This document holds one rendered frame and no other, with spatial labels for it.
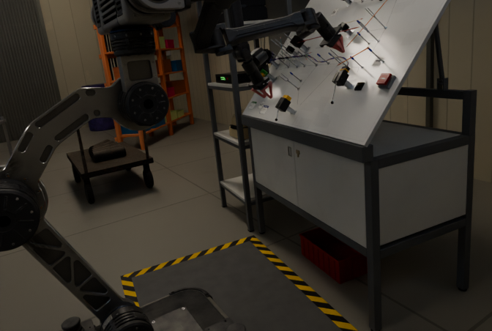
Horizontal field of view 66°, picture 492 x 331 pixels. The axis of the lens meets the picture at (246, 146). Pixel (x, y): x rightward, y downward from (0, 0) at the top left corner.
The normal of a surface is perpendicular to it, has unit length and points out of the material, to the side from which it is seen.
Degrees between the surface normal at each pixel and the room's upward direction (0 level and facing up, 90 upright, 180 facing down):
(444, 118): 90
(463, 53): 90
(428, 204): 90
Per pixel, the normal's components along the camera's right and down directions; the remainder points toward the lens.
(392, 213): 0.40, 0.18
